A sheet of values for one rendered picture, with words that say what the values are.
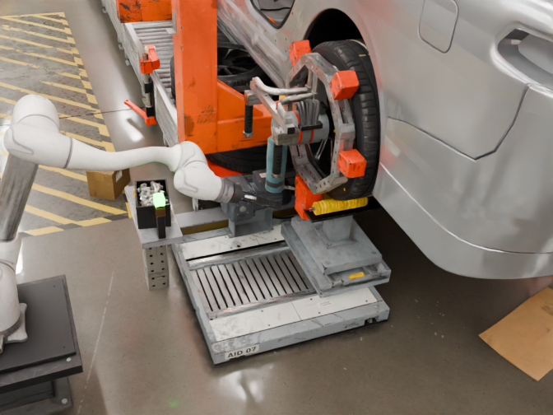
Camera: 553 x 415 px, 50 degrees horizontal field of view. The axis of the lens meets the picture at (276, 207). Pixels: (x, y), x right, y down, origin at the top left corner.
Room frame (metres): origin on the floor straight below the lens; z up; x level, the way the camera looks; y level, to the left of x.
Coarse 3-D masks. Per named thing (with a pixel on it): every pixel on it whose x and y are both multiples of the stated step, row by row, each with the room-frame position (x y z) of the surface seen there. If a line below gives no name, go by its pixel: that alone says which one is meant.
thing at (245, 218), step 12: (240, 180) 2.41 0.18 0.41; (264, 180) 2.39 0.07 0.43; (252, 192) 2.33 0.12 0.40; (264, 192) 2.39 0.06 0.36; (288, 192) 2.43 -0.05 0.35; (228, 204) 2.30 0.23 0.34; (240, 204) 2.30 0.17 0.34; (252, 204) 2.33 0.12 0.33; (228, 216) 2.32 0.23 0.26; (240, 216) 2.30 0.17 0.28; (252, 216) 2.33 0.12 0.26; (264, 216) 2.53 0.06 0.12; (228, 228) 2.44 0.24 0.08; (240, 228) 2.44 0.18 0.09; (252, 228) 2.45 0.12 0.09; (264, 228) 2.46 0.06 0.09
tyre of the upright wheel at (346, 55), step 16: (320, 48) 2.34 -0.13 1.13; (336, 48) 2.23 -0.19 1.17; (352, 48) 2.22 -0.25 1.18; (336, 64) 2.20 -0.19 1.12; (352, 64) 2.11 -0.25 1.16; (368, 64) 2.13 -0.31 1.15; (304, 80) 2.45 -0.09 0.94; (368, 80) 2.06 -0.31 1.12; (352, 96) 2.05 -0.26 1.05; (368, 96) 2.01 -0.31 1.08; (368, 112) 1.97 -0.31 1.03; (368, 128) 1.95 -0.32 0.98; (304, 144) 2.39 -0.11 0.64; (368, 144) 1.93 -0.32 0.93; (368, 160) 1.92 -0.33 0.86; (368, 176) 1.93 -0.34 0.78; (336, 192) 2.08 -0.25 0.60; (352, 192) 1.97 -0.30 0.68; (368, 192) 1.99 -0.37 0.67
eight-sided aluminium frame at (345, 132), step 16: (304, 64) 2.27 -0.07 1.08; (320, 64) 2.23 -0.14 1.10; (288, 80) 2.40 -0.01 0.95; (336, 112) 1.99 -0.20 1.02; (336, 128) 1.97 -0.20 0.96; (352, 128) 1.96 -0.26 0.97; (336, 144) 1.96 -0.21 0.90; (352, 144) 1.96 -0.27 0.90; (304, 160) 2.29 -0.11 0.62; (336, 160) 1.94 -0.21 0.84; (304, 176) 2.18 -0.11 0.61; (320, 176) 2.16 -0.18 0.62; (336, 176) 1.94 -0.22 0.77; (320, 192) 2.06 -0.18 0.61
